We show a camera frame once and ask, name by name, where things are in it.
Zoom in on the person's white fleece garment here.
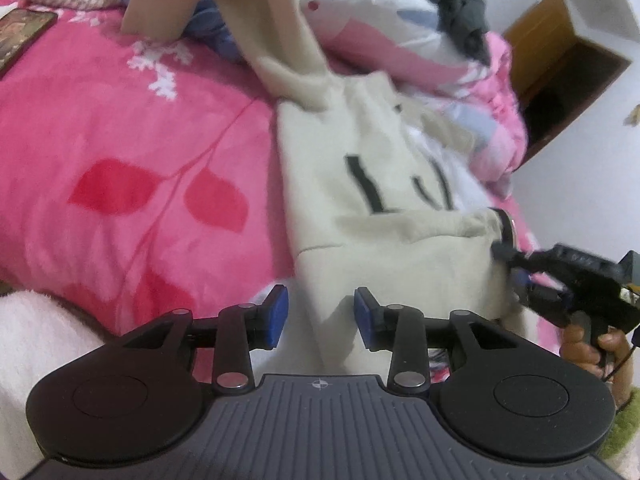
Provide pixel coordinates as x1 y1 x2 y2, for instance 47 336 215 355
0 289 122 480

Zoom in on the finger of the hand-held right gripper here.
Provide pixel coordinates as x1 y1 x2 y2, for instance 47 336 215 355
491 241 541 270
510 267 569 314

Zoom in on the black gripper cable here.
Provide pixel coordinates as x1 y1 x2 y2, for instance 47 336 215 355
602 332 640 387

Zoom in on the black smartphone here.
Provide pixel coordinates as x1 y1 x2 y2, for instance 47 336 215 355
0 8 59 81

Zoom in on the brown wooden door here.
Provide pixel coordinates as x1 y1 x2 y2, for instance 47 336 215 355
502 0 632 167

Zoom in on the pink floral blanket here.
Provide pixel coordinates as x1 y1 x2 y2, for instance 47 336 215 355
0 0 551 387

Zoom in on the person's right hand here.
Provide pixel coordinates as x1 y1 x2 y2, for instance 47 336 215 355
560 324 634 377

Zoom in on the dark grey garment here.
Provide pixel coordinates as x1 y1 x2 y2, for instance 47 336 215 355
387 0 494 67

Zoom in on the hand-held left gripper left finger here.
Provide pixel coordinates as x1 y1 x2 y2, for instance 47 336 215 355
122 284 290 395

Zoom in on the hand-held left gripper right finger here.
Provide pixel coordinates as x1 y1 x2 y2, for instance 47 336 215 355
353 286 523 395

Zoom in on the pink white teal printed duvet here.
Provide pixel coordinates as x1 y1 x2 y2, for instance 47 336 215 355
299 0 531 197

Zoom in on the beige zip hoodie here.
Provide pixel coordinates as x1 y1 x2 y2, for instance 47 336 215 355
122 0 532 397

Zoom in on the light blue garment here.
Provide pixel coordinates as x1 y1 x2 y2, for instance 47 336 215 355
115 0 252 62

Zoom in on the person's right forearm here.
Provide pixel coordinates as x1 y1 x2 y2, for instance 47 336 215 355
597 367 640 467

